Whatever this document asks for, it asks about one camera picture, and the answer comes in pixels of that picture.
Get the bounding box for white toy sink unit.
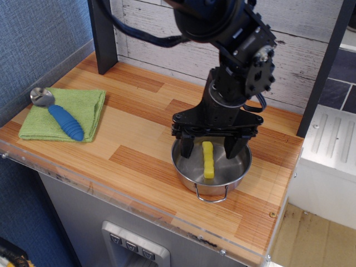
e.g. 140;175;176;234
288;105;355;228

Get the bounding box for silver dispenser button panel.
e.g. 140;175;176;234
102;221;171;266

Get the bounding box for green folded cloth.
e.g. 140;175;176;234
18;88;106;142

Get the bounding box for black braided cable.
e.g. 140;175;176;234
97;0;192;48

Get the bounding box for black frame post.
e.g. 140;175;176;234
87;0;117;75
296;0;355;138

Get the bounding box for yellow ridged stick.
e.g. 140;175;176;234
202;141;215;179

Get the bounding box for black right frame post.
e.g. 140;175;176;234
296;0;355;138

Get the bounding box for blue handled metal scoop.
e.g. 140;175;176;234
30;87;84;141

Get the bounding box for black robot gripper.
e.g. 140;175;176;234
171;68;264;159

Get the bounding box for yellow black object corner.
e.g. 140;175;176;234
1;238;34;267

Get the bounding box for stainless steel pot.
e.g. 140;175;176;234
171;137;252;203

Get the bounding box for clear acrylic edge guard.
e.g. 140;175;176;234
1;133;303;266

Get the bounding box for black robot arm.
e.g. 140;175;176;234
170;1;276;159

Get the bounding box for black left frame post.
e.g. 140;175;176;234
87;0;117;75

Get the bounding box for silver toy fridge cabinet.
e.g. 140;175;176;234
40;174;242;266

